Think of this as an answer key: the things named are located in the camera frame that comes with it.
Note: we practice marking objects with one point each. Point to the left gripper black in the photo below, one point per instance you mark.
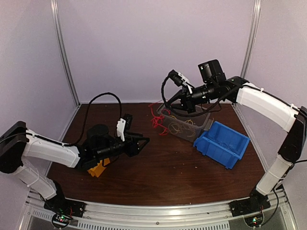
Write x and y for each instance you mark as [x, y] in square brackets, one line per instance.
[134, 150]

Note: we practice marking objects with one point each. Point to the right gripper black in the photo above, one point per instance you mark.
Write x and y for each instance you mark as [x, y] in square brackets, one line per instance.
[188, 104]

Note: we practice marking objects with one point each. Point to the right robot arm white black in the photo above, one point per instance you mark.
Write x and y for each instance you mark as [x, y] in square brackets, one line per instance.
[200, 100]

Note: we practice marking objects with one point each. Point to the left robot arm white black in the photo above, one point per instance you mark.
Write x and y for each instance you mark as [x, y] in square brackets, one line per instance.
[19, 142]

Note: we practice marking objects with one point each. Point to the clear grey plastic container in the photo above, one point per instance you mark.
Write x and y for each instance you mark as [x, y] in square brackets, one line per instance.
[187, 128]

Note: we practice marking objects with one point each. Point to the yellow plastic bin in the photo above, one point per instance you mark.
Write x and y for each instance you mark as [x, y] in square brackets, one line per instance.
[99, 168]

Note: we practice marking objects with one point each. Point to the blue plastic bin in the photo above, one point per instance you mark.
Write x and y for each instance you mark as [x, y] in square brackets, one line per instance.
[222, 144]

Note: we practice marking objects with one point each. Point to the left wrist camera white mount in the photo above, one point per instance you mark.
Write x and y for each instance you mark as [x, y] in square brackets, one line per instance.
[123, 125]

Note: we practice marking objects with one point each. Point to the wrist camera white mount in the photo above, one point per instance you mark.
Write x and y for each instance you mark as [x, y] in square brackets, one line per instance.
[180, 80]
[123, 125]

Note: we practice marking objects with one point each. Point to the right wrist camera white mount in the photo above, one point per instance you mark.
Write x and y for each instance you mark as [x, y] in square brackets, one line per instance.
[180, 80]

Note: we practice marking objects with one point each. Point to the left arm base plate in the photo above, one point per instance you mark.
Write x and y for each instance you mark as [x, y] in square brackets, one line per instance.
[66, 207]

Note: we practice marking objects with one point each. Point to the right aluminium corner post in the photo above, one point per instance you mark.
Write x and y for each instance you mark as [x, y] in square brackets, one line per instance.
[255, 20]

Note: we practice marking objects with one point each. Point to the aluminium corner post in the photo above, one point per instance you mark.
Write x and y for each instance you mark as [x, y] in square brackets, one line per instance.
[62, 51]
[255, 20]

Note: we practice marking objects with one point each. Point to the aluminium front rail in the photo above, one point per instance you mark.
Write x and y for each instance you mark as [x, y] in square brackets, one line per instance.
[210, 216]

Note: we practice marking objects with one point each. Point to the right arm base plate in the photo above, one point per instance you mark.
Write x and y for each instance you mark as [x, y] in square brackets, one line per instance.
[248, 206]

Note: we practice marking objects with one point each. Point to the left aluminium corner post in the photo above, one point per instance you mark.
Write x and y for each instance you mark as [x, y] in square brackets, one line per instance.
[62, 51]

